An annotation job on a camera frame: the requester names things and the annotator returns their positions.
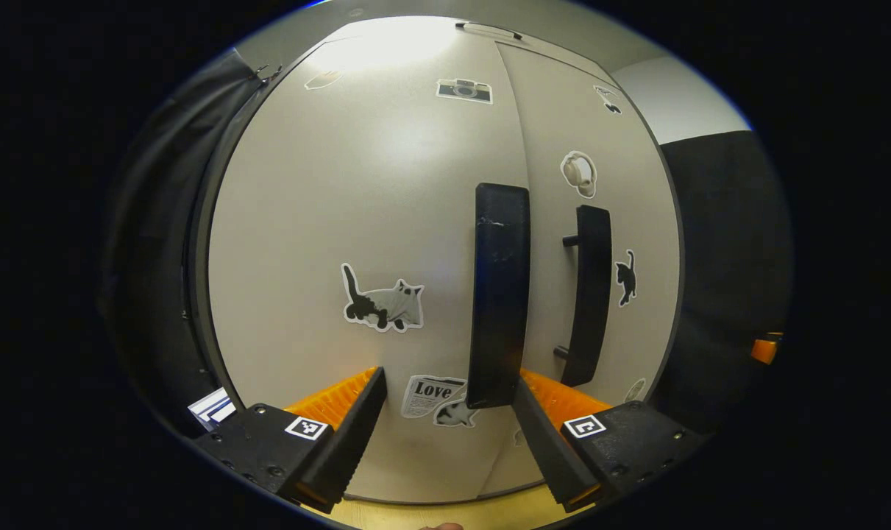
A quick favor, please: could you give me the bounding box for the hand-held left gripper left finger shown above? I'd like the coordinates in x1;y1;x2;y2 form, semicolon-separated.
194;366;388;515

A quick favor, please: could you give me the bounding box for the white and grey cabinet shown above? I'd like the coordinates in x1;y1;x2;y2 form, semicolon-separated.
184;11;689;509

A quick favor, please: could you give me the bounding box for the black backdrop cloth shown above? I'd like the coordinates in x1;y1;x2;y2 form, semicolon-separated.
99;48;795;439

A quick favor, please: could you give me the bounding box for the black door handle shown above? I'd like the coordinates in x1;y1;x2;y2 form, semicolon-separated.
553;204;614;389
465;182;532;411

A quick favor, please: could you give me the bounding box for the metal drawer handle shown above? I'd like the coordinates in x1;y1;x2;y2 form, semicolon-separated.
455;21;524;41

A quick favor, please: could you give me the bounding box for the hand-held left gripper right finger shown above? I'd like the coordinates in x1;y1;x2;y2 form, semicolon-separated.
511;368;711;515

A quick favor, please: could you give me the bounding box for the light blue book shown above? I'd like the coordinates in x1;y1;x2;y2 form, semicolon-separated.
188;397;225;433

